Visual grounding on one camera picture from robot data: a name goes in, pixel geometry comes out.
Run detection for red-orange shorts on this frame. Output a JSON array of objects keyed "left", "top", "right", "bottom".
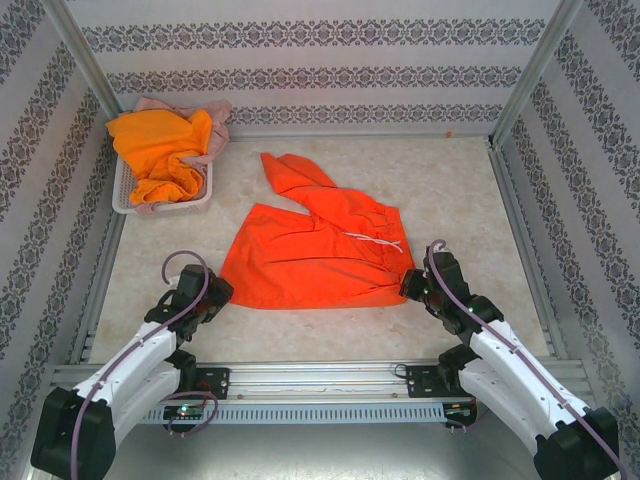
[{"left": 218, "top": 151, "right": 419, "bottom": 311}]

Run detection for yellow-orange shorts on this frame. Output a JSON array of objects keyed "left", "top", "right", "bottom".
[{"left": 105, "top": 108, "right": 215, "bottom": 206}]

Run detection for pink shorts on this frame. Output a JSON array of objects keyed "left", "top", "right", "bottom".
[{"left": 130, "top": 97, "right": 234, "bottom": 217}]

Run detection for left controller board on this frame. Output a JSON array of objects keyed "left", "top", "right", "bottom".
[{"left": 163, "top": 404, "right": 206, "bottom": 420}]

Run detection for white plastic basket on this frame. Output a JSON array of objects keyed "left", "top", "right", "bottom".
[{"left": 111, "top": 149, "right": 215, "bottom": 216}]

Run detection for grey metal shelf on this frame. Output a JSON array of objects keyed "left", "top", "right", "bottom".
[{"left": 104, "top": 422, "right": 541, "bottom": 480}]

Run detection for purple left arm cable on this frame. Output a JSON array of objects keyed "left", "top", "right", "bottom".
[{"left": 69, "top": 251, "right": 220, "bottom": 480}]

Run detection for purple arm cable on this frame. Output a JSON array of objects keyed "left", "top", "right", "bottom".
[
  {"left": 69, "top": 251, "right": 220, "bottom": 480},
  {"left": 424, "top": 239, "right": 629, "bottom": 480}
]

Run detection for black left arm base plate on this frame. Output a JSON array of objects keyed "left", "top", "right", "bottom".
[{"left": 192, "top": 367, "right": 231, "bottom": 401}]

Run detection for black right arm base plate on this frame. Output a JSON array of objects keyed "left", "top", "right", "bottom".
[{"left": 405, "top": 364, "right": 479, "bottom": 399}]

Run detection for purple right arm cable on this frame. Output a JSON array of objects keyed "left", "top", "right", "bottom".
[{"left": 424, "top": 239, "right": 629, "bottom": 480}]

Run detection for aluminium side rail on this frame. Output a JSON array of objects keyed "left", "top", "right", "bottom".
[
  {"left": 487, "top": 139, "right": 569, "bottom": 360},
  {"left": 67, "top": 112, "right": 126, "bottom": 365}
]

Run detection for aluminium mounting rail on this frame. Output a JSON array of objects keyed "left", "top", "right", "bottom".
[{"left": 49, "top": 360, "right": 589, "bottom": 401}]

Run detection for grey slotted cable duct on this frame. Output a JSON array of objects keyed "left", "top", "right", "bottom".
[{"left": 139, "top": 402, "right": 476, "bottom": 426}]

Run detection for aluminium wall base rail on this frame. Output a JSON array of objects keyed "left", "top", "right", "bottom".
[{"left": 227, "top": 124, "right": 494, "bottom": 143}]

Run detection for aluminium frame post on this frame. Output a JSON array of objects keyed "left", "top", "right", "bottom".
[
  {"left": 492, "top": 0, "right": 585, "bottom": 147},
  {"left": 42, "top": 0, "right": 126, "bottom": 116}
]

